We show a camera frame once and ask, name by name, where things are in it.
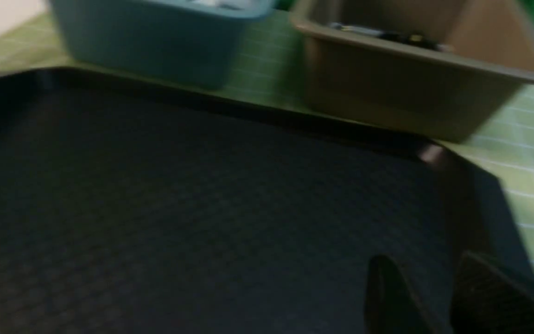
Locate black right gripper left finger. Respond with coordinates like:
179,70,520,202
363,255,434,334

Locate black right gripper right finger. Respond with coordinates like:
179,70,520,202
451,252,534,334

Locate green checkered tablecloth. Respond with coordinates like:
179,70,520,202
0,11,534,267

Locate brown plastic bin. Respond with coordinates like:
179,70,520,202
289,0,534,142

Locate black chopsticks bundle in bin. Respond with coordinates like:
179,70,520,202
328,22,453,51

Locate black serving tray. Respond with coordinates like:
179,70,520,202
0,67,534,334

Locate green backdrop cloth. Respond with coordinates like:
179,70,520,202
275,0,534,23

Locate teal plastic bin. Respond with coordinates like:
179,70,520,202
47,0,275,89

